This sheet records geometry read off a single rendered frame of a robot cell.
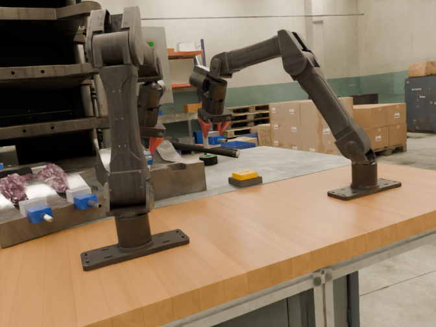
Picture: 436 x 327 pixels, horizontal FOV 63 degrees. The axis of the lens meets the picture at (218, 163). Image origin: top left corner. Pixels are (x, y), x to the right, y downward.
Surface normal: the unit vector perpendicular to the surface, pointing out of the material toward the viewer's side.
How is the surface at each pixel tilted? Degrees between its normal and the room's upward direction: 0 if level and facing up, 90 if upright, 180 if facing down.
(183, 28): 90
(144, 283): 0
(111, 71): 83
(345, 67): 90
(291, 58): 90
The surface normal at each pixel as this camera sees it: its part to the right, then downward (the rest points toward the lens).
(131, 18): -0.07, -0.51
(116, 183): -0.03, 0.06
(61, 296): -0.10, -0.98
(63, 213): 0.69, 0.06
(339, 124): -0.62, 0.01
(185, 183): 0.44, 0.11
